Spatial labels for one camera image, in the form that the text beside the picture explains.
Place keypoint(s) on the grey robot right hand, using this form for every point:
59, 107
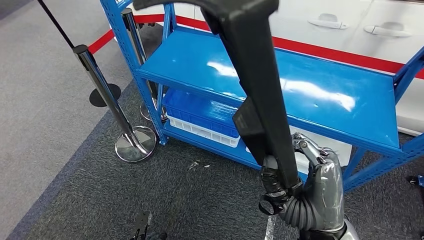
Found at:
326, 192

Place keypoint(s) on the white plastic crate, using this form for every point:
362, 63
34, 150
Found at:
198, 130

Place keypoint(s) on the white floor scrap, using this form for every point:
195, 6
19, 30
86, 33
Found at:
193, 165

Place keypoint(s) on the blue plastic crate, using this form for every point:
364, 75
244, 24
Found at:
198, 109

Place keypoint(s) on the black stanchion with round base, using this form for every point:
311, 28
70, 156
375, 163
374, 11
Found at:
94, 99

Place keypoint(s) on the small black blue floor object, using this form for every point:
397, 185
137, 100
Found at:
414, 180

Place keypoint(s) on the black plastic frame part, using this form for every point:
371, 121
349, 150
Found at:
251, 66

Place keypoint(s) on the blue steel shelf rack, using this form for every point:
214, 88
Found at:
185, 63

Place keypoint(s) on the red barrier belt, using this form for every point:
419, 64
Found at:
331, 52
99, 41

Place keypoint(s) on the chrome stanchion post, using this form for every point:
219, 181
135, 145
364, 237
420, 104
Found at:
106, 92
134, 36

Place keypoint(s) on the white car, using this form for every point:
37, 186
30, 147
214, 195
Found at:
331, 43

